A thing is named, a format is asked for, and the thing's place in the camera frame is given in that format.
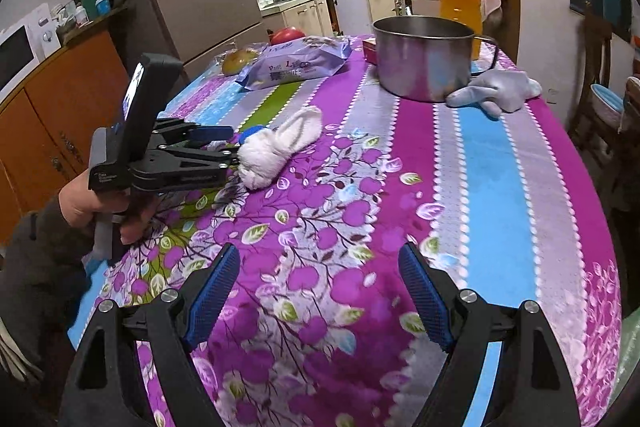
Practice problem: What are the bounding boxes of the white cloth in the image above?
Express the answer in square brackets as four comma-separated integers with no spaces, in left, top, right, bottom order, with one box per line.
[238,106,323,191]

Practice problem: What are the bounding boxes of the person's left forearm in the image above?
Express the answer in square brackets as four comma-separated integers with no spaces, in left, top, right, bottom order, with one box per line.
[1,197,93,386]

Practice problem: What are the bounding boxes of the green lined trash bucket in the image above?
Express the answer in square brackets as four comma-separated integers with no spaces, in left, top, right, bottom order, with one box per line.
[612,309,640,400]

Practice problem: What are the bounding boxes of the person's left hand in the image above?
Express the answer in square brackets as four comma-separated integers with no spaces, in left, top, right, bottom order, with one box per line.
[58,170,160,245]

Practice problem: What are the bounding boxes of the phone on left gripper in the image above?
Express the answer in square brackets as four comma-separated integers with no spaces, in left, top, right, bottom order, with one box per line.
[122,53,182,148]

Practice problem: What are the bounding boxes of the bread in plastic bag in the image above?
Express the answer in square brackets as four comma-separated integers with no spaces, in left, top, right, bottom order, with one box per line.
[221,48,259,76]

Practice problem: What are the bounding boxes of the purple snack bag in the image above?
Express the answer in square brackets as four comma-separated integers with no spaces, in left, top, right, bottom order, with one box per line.
[235,36,352,91]

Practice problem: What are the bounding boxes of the orange wooden cabinet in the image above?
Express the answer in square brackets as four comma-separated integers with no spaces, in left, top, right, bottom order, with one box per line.
[1,8,129,244]

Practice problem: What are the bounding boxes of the red apple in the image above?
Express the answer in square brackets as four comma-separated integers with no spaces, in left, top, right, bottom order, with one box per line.
[269,27,306,46]

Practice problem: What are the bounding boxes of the floral purple tablecloth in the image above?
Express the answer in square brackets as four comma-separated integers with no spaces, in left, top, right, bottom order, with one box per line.
[70,51,622,426]

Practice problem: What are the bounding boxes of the white microwave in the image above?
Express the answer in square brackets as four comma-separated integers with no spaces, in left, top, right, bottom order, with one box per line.
[0,3,61,100]

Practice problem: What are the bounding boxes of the red small box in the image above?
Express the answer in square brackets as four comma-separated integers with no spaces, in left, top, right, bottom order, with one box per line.
[362,37,378,65]

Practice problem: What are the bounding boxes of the steel pot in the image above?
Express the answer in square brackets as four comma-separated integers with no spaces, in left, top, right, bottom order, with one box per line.
[372,15,499,103]

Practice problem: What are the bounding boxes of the dark wooden chair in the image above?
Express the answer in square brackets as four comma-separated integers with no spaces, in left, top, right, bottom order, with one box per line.
[567,3,639,196]

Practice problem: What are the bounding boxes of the blue basin on chair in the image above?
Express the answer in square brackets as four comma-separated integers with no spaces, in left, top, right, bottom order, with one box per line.
[590,83,624,129]

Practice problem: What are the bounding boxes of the grey glove beside pot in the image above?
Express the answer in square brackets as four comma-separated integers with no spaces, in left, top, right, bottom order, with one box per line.
[445,69,542,120]

